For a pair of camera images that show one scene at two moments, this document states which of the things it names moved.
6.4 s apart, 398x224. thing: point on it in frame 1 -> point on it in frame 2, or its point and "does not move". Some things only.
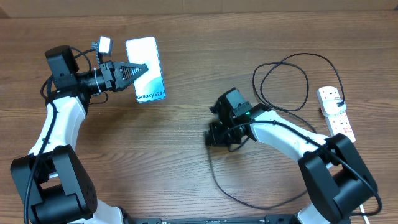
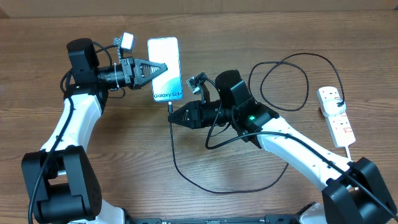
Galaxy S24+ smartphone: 145,68 -> 167,86
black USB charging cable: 242,202 -> 277,60
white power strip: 337,124 does not move
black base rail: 265,219 does not move
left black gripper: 114,74 -> 130,63
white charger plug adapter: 331,107 does not move
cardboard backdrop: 56,9 does not move
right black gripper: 217,139 -> 197,114
